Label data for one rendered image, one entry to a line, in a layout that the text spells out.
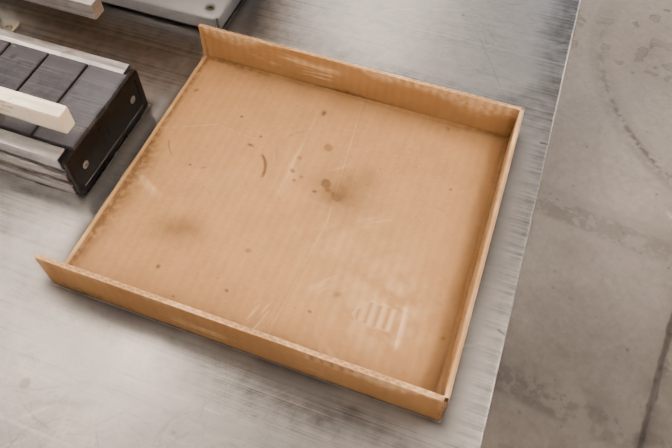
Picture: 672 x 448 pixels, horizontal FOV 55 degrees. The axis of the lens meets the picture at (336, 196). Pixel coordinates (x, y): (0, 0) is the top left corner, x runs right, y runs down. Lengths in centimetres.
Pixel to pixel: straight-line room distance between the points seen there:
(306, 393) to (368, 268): 10
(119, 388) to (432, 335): 22
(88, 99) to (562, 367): 111
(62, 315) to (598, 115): 153
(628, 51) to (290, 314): 168
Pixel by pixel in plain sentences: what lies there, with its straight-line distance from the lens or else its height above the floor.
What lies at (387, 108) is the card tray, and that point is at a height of 83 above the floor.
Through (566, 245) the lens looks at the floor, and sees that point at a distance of 156.
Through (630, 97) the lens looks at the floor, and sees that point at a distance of 192.
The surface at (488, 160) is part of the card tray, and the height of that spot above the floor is 83.
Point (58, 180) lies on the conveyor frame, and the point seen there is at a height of 84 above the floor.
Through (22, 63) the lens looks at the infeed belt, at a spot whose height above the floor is 88.
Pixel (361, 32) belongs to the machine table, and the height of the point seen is 83.
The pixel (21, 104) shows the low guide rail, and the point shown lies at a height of 91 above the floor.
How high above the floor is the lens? 127
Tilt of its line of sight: 56 degrees down
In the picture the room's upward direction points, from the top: 1 degrees clockwise
